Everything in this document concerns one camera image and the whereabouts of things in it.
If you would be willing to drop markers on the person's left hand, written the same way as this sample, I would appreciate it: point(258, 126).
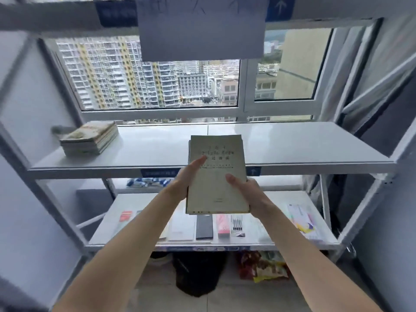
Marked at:
point(183, 182)

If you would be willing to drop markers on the person's right hand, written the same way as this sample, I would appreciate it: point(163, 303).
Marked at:
point(251, 192)

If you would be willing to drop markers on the person's left thumb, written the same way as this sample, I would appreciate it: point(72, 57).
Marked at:
point(197, 166)

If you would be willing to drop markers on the person's right thumb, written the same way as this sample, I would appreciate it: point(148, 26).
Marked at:
point(234, 181)

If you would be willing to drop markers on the pale green paperback book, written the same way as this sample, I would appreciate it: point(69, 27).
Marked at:
point(216, 173)

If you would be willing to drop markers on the person's left forearm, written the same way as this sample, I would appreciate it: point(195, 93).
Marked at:
point(113, 253)

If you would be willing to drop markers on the person's right forearm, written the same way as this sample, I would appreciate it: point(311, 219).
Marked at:
point(312, 259)

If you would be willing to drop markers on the blue shelf label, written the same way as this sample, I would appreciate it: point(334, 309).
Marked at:
point(159, 173)

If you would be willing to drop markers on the pack of black pens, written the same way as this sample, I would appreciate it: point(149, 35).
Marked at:
point(237, 225)

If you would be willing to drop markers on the pink eraser pack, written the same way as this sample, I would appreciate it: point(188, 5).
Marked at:
point(223, 225)

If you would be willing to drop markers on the blue and white packets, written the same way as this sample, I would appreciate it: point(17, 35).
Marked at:
point(149, 182)

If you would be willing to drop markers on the black flat case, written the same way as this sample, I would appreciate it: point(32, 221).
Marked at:
point(204, 226)

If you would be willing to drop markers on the white paper pad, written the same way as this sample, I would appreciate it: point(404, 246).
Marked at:
point(182, 225)

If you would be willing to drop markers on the white metal shelf rack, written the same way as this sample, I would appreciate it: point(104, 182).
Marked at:
point(292, 149)

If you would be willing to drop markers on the colourful stationery packet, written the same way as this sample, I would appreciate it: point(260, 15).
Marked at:
point(304, 220)

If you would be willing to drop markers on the red and white card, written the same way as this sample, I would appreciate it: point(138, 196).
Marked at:
point(125, 216)

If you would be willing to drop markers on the colourful snack bags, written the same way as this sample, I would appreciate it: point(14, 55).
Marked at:
point(261, 264)

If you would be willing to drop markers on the white framed window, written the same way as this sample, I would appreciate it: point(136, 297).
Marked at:
point(162, 81)

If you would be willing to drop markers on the black plastic bag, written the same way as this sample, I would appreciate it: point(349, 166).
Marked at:
point(198, 271)

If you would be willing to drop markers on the stack of worn books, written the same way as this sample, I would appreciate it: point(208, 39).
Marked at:
point(89, 138)

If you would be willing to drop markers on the hanging grey paper sheet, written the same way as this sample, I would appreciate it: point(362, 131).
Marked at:
point(201, 27)

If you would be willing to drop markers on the grey curtain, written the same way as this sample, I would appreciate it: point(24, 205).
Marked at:
point(367, 77)

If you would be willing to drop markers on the blue arrow sign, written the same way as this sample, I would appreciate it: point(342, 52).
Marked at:
point(280, 8)

